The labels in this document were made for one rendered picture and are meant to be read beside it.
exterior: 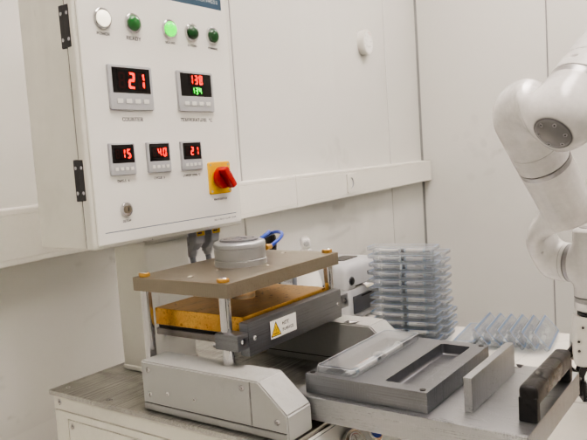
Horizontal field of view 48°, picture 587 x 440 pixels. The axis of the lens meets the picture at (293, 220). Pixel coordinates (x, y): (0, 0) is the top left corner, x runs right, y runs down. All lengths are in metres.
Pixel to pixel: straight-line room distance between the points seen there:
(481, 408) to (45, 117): 0.72
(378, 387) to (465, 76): 2.63
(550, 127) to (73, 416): 0.81
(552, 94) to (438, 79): 2.42
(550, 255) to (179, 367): 0.77
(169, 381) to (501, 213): 2.54
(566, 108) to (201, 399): 0.60
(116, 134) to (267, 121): 1.05
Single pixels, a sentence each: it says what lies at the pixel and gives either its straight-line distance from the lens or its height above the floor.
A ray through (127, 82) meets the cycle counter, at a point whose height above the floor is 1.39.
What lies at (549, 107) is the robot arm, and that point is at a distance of 0.95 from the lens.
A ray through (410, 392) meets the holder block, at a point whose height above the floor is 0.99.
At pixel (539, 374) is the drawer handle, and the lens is 0.80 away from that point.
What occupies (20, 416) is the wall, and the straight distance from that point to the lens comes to 1.36.
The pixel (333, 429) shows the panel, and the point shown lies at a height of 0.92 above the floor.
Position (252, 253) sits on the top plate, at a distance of 0.98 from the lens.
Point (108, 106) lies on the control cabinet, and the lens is 1.01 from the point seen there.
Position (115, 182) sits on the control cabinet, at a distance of 1.01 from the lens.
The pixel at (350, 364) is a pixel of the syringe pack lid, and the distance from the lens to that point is 0.85.
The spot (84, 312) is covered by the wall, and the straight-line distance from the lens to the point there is 1.43.
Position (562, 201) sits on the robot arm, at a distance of 1.21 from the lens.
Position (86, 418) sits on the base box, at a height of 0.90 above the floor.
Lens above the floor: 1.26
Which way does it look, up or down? 5 degrees down
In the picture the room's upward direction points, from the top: 4 degrees counter-clockwise
